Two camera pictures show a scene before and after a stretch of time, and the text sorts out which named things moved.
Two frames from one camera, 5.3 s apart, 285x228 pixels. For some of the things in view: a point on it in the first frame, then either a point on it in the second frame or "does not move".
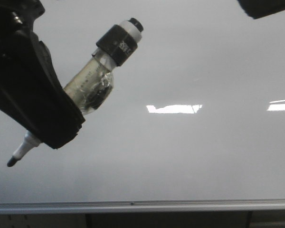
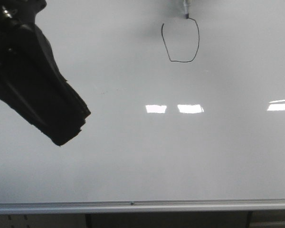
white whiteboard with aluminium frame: (200, 118) does not move
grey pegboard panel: (40, 220) does not move
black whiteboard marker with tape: (91, 85) -> (185, 4)
